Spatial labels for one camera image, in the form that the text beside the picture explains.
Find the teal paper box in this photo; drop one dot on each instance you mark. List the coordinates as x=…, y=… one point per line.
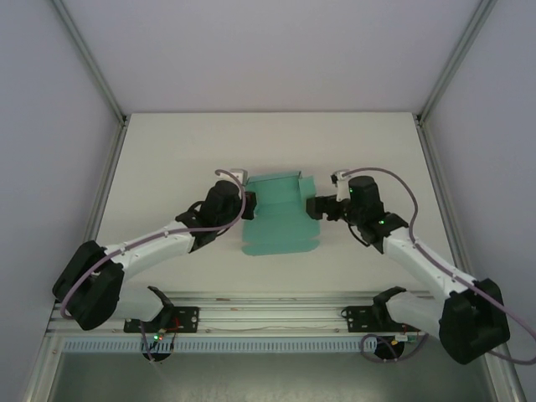
x=280, y=230

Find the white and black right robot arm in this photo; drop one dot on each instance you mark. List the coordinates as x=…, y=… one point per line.
x=423, y=259

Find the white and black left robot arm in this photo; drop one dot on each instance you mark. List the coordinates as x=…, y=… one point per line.
x=155, y=247

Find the small connector with green light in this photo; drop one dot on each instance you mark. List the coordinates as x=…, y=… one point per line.
x=159, y=335

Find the small connector with yellow plug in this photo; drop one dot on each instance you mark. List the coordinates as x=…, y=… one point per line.
x=404, y=337

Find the grey metal sheet panel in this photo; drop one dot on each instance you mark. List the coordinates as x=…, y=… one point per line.
x=272, y=377

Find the aluminium table side rail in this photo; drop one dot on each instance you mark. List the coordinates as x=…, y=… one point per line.
x=109, y=176
x=439, y=180

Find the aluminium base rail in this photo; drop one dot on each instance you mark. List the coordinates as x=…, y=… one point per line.
x=272, y=312

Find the aluminium frame post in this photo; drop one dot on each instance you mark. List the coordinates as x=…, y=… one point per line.
x=90, y=63
x=456, y=58

